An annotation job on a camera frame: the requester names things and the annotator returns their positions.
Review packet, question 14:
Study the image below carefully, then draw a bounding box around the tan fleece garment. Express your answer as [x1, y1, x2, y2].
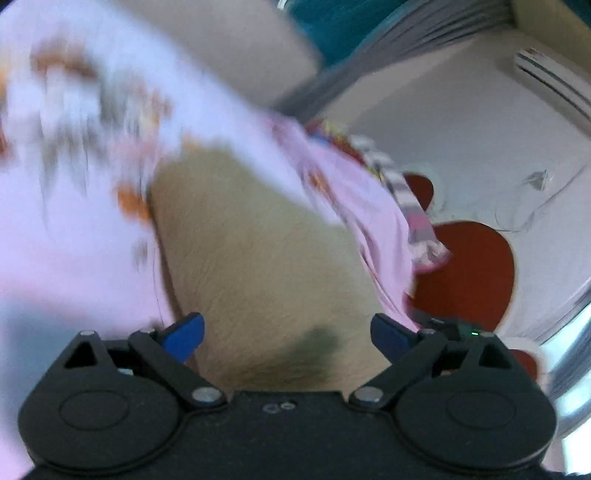
[149, 148, 389, 394]

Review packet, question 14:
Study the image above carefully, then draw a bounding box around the striped pink pillow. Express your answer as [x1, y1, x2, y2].
[303, 119, 452, 275]

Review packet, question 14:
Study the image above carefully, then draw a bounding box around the pink folded blanket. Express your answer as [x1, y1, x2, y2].
[259, 113, 419, 332]

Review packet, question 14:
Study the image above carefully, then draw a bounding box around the pink floral bed sheet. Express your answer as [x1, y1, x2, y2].
[1, 1, 308, 479]

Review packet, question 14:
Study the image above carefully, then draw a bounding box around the grey curtain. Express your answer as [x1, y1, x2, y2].
[273, 0, 514, 123]

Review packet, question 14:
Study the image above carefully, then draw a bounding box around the white wall air conditioner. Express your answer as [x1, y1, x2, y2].
[513, 48, 590, 130]

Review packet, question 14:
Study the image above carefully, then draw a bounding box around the window with white frame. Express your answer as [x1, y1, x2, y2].
[276, 0, 409, 68]

